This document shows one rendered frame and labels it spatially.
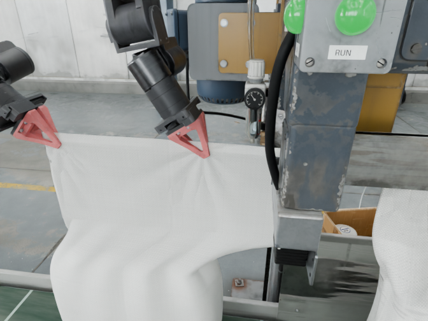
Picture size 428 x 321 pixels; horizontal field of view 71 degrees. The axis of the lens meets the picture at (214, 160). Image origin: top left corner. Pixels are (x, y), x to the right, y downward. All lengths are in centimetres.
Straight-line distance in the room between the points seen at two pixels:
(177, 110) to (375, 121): 40
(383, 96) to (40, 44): 655
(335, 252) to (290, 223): 57
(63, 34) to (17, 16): 90
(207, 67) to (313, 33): 47
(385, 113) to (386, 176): 16
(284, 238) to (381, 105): 38
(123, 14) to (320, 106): 32
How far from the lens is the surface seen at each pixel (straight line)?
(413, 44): 36
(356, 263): 99
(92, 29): 628
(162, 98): 51
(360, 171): 57
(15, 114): 62
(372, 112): 68
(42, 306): 130
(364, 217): 210
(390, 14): 29
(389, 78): 62
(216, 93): 77
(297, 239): 40
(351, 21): 27
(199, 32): 73
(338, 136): 35
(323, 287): 105
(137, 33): 50
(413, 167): 59
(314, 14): 28
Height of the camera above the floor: 128
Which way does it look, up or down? 25 degrees down
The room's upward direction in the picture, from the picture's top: straight up
